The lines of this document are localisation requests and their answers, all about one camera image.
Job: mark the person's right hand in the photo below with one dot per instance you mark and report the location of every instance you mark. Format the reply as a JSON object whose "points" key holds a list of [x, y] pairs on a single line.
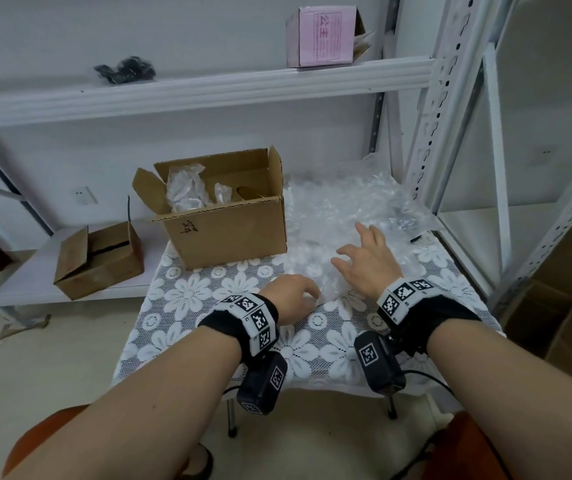
{"points": [[373, 267]]}

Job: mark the person's left hand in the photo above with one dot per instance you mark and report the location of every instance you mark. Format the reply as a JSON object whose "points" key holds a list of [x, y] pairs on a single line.
{"points": [[288, 297]]}

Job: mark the clear bubble wrap heap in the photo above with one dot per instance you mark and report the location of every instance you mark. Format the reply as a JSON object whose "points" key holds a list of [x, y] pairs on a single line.
{"points": [[326, 219]]}

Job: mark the round gold tin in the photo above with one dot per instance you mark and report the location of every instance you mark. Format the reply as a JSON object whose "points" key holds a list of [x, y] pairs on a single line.
{"points": [[252, 195]]}

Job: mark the large-bubble clear bubble wrap sheet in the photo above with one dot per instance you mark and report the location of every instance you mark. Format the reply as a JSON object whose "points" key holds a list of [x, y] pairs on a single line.
{"points": [[186, 187]]}

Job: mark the person's left forearm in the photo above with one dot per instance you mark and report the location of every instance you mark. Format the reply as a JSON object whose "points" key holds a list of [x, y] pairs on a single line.
{"points": [[131, 414]]}

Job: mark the person's right forearm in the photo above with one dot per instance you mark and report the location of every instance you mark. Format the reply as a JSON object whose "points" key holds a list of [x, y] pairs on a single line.
{"points": [[526, 399]]}

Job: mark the small brown cardboard box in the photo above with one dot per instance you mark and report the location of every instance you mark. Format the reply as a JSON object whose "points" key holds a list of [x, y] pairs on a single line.
{"points": [[95, 274]]}

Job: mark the pink box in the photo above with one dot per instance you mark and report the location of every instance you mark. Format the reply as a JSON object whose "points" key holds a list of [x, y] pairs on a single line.
{"points": [[321, 37]]}

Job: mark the black left wristband with markers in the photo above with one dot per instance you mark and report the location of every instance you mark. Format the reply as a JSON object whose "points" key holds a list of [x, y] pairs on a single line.
{"points": [[221, 322]]}

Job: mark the black wristband with markers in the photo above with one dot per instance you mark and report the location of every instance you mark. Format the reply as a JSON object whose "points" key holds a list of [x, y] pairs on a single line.
{"points": [[221, 322], [446, 314]]}

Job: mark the black right wristband with markers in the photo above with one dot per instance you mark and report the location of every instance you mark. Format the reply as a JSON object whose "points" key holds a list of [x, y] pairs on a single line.
{"points": [[446, 314]]}

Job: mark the white floral lace tablecloth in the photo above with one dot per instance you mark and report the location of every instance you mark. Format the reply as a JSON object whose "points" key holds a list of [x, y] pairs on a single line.
{"points": [[191, 299]]}

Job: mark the white metal shelving rack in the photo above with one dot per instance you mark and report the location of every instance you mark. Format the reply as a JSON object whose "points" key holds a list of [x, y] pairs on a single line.
{"points": [[191, 92], [497, 169]]}

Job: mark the black sandal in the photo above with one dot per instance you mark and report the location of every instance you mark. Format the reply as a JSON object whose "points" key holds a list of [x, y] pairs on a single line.
{"points": [[208, 464], [418, 452]]}

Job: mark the orange trousers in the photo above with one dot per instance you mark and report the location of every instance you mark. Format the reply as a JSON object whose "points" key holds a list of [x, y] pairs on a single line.
{"points": [[466, 449]]}

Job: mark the black crumpled plastic bundle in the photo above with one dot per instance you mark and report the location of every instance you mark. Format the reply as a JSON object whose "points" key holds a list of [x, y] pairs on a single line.
{"points": [[126, 69]]}

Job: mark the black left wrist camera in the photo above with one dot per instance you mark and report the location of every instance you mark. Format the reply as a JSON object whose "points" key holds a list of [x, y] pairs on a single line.
{"points": [[261, 384]]}

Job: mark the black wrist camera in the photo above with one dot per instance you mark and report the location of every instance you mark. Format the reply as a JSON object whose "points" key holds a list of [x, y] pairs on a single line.
{"points": [[261, 384], [378, 364]]}

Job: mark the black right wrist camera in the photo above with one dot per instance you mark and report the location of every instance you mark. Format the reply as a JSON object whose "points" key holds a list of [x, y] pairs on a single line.
{"points": [[378, 364]]}

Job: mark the white wall socket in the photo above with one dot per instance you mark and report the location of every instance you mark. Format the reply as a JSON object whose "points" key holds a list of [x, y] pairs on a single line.
{"points": [[84, 195], [546, 153]]}

